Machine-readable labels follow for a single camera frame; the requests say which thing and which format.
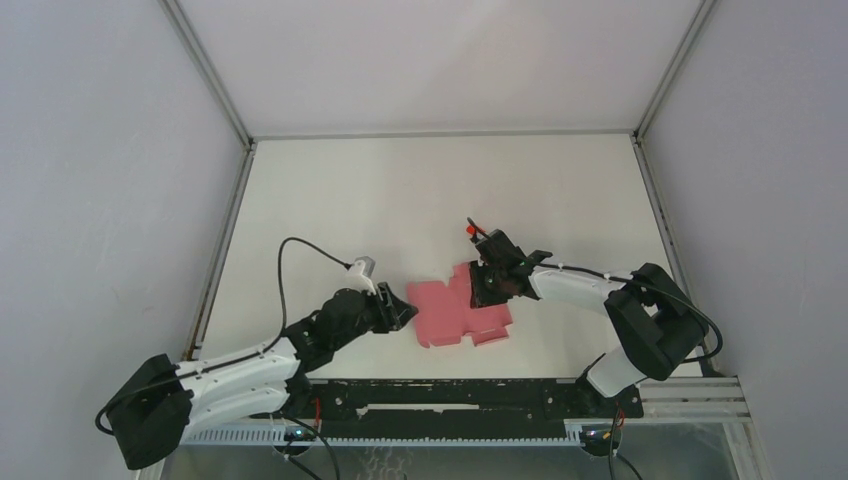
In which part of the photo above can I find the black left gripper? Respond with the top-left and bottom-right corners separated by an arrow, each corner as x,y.
332,281 -> 417,350

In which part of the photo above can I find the pink cardboard box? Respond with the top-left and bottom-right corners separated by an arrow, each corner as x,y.
406,263 -> 513,348

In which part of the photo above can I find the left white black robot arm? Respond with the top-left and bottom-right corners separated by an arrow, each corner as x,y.
95,282 -> 419,470

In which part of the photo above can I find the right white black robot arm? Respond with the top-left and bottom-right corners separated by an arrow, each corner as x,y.
467,222 -> 718,416

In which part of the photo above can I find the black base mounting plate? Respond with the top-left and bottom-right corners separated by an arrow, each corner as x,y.
295,378 -> 644,441

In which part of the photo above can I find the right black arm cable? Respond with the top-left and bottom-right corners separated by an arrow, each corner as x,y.
466,217 -> 725,363

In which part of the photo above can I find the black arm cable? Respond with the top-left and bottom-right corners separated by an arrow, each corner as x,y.
94,237 -> 352,437
466,217 -> 725,363

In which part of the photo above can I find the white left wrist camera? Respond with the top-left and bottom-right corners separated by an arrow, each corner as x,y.
345,256 -> 376,295

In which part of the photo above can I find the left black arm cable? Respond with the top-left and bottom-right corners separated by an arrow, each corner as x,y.
94,237 -> 352,437

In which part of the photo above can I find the white slotted cable duct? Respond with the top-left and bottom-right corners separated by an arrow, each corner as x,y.
182,423 -> 583,447

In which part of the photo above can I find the aluminium front frame rail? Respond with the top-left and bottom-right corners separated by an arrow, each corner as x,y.
148,377 -> 752,425

